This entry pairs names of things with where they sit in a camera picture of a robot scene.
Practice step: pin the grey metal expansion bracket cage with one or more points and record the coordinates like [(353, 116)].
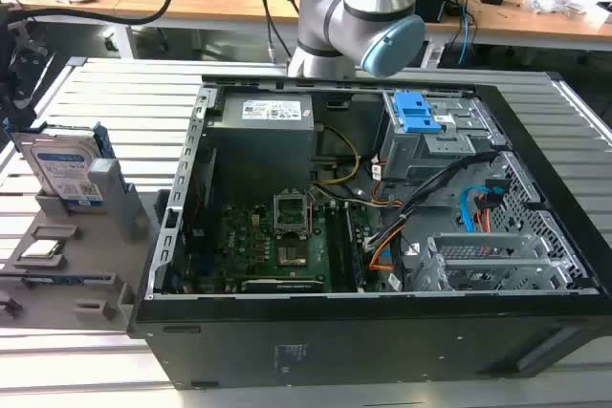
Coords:
[(487, 260)]

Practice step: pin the grey power supply unit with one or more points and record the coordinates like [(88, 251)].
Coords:
[(258, 150)]

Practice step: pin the green motherboard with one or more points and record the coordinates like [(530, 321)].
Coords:
[(239, 241)]

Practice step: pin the silver chipset heatsink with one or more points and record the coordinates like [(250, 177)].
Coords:
[(291, 255)]

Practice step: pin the grey metal disk bay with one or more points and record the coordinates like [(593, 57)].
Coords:
[(430, 159)]

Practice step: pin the wooden desk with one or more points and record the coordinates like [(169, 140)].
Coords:
[(225, 2)]

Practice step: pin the silver CPU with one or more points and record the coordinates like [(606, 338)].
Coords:
[(42, 248)]

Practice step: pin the black open PC case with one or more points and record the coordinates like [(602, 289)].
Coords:
[(382, 346)]

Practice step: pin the hard disk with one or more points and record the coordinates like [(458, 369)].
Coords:
[(59, 164)]

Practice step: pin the blue plastic bay carrier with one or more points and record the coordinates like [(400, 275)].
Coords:
[(415, 114)]

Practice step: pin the black expansion slot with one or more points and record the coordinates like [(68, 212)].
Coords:
[(282, 285)]

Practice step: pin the black stand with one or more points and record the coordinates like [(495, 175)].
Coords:
[(14, 73)]

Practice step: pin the grey plastic parts rack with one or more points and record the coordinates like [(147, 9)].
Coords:
[(57, 298)]

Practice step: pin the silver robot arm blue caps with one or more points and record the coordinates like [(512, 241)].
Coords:
[(363, 2)]

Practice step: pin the black RAM slot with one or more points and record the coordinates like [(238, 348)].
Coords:
[(345, 250)]

